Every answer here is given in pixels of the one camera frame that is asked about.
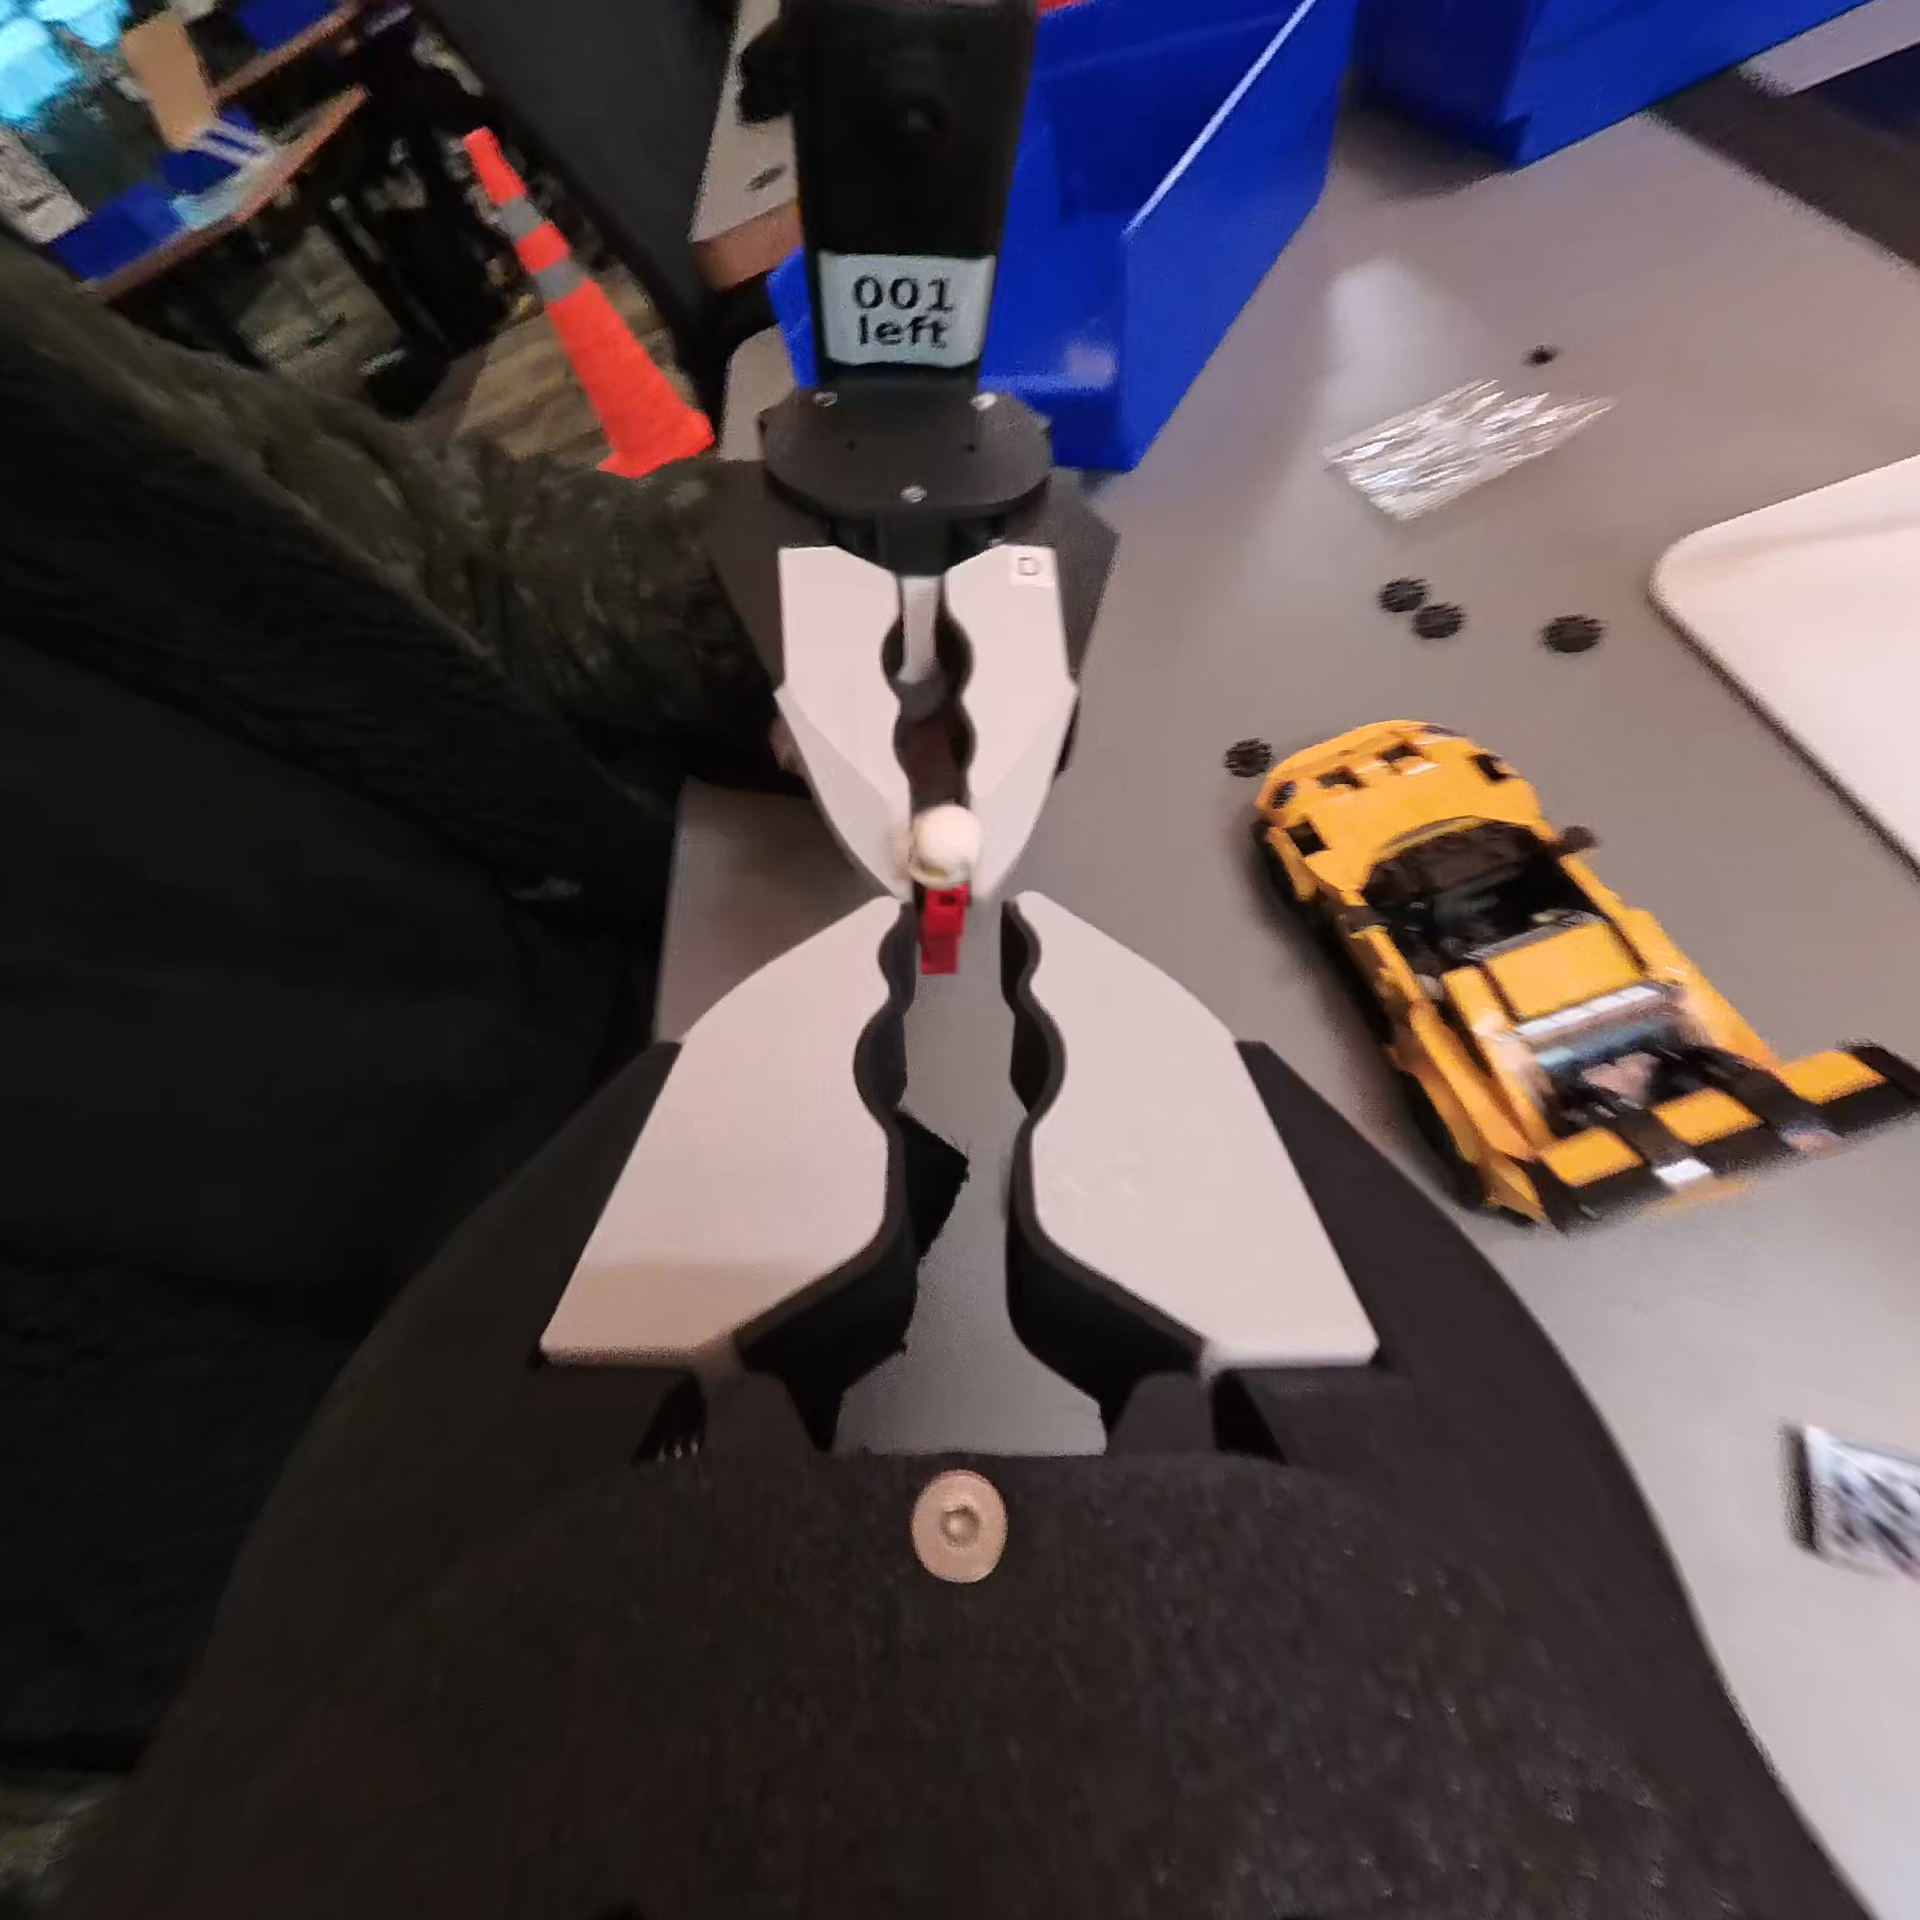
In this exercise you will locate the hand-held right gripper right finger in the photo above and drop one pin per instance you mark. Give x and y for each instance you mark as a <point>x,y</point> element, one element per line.
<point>1185,1185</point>

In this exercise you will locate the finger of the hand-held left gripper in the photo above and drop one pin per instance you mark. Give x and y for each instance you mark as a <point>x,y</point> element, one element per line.
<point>832,675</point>
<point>1028,675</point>

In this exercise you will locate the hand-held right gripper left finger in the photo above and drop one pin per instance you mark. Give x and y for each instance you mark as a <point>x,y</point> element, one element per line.
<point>735,1185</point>

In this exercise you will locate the red lego minifigure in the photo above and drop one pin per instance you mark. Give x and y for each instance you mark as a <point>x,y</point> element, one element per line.
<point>943,930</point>

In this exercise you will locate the yellow lego car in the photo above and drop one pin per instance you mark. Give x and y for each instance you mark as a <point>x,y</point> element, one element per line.
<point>1561,974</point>

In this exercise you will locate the person's left forearm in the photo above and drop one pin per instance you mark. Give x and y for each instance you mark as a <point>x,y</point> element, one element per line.
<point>374,571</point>

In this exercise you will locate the black lego wheel rim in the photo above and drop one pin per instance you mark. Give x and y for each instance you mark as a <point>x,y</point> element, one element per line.
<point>1403,595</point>
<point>1571,633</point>
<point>1246,756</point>
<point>1436,619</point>

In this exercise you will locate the lego set box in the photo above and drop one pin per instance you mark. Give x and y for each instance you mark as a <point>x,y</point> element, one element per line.
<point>1861,1501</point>

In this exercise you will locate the person's left hand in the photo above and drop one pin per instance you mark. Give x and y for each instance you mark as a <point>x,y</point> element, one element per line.
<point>930,759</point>

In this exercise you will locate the orange traffic cone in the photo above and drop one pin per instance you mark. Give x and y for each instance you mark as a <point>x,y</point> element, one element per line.
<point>601,330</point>

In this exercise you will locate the clear plastic bag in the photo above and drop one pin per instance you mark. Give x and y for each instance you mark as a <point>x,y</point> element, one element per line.
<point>1462,442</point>

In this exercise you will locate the white desk stand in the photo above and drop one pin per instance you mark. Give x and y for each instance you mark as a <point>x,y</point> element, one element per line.
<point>1800,630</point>

